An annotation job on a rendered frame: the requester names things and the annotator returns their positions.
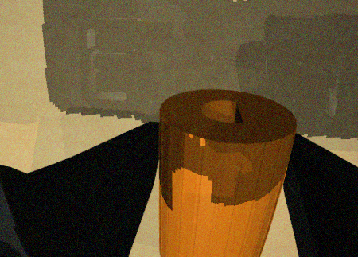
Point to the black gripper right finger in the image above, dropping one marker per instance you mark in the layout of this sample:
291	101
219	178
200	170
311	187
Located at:
321	191

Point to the orange knob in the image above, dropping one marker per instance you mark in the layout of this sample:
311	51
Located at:
223	158

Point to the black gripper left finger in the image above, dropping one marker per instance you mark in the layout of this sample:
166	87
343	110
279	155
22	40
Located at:
89	205

